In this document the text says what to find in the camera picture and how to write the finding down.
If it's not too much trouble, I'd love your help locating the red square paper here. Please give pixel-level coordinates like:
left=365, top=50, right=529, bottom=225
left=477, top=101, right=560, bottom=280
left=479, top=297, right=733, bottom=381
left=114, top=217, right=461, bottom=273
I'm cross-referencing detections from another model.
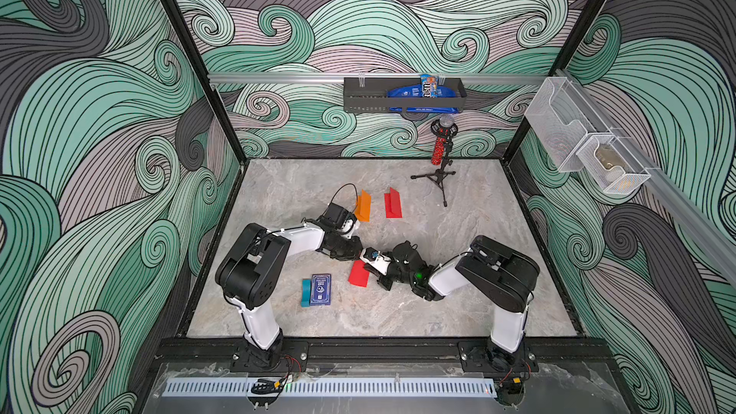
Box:
left=348, top=260, right=371, bottom=288
left=384, top=188, right=403, bottom=219

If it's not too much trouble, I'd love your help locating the orange square paper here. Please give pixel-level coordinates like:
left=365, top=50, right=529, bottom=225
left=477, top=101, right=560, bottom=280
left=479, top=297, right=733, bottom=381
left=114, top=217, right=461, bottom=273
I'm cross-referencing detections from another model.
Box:
left=354, top=191, right=372, bottom=222

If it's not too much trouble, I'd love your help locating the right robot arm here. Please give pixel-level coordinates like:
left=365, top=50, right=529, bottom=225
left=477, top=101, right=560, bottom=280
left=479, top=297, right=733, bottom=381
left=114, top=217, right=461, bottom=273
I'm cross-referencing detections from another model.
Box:
left=360, top=235, right=541, bottom=375

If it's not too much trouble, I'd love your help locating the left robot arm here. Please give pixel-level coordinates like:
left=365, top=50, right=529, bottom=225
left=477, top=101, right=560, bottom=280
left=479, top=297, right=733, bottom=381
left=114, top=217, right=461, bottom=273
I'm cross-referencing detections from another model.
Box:
left=215, top=203, right=362, bottom=369

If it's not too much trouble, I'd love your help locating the blue card box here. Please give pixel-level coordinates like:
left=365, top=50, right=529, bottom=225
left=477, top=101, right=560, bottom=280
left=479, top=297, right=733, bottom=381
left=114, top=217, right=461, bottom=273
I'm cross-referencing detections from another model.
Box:
left=310, top=273, right=332, bottom=306

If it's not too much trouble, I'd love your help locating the teal small block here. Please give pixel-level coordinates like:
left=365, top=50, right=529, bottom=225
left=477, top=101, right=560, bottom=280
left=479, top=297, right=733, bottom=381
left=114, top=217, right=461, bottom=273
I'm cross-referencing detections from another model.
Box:
left=300, top=279, right=312, bottom=308

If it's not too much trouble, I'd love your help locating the black mini tripod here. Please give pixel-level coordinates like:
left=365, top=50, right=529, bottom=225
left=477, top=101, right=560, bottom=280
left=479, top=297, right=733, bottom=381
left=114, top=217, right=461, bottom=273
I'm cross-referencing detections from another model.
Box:
left=410, top=151, right=455, bottom=208

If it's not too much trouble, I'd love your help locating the blue snack package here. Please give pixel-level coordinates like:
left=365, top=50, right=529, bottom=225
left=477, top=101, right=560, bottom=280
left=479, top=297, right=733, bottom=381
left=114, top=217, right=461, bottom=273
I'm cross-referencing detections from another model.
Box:
left=386, top=75, right=457, bottom=98

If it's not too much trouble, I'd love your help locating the clear plastic bin large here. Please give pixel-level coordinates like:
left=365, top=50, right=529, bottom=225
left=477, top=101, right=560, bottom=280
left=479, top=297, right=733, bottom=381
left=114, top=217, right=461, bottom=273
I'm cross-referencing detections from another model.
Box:
left=525, top=77, right=592, bottom=173

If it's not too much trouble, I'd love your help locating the clear plastic bin small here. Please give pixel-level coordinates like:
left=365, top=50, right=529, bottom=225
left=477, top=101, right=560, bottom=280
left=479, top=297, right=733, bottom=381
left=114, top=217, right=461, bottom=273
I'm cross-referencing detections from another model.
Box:
left=576, top=133, right=651, bottom=196

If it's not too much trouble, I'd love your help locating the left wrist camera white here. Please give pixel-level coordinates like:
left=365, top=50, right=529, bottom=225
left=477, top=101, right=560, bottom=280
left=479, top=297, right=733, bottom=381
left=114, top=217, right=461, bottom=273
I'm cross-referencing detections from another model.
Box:
left=337, top=214, right=360, bottom=240

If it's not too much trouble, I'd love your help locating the white slotted cable duct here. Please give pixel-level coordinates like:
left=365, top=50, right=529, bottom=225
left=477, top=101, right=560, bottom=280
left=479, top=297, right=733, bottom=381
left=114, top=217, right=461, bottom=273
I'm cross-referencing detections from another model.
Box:
left=161, top=377, right=498, bottom=399

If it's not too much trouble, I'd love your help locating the black wall shelf basket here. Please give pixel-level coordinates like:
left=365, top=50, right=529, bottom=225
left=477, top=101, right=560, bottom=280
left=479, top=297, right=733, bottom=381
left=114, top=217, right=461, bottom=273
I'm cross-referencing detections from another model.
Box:
left=343, top=75, right=468, bottom=113

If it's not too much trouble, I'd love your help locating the black front base frame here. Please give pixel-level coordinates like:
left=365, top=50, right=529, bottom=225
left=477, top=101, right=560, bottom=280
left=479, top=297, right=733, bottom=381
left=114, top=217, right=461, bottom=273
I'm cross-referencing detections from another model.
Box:
left=153, top=337, right=613, bottom=376

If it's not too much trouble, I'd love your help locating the aluminium rail back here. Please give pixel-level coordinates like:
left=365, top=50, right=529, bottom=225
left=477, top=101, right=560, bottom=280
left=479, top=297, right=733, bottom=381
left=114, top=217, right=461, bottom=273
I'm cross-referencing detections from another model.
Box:
left=208, top=71, right=546, bottom=85

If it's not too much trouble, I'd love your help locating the aluminium rail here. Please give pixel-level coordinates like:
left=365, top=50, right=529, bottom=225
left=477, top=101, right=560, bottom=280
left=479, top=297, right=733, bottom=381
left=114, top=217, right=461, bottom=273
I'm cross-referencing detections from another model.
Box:
left=555, top=69, right=735, bottom=287
left=208, top=71, right=546, bottom=85

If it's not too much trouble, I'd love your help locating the aluminium rail right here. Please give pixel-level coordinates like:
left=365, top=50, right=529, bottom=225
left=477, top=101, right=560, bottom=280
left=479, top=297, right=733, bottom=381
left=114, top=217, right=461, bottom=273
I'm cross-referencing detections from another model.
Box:
left=555, top=69, right=735, bottom=287

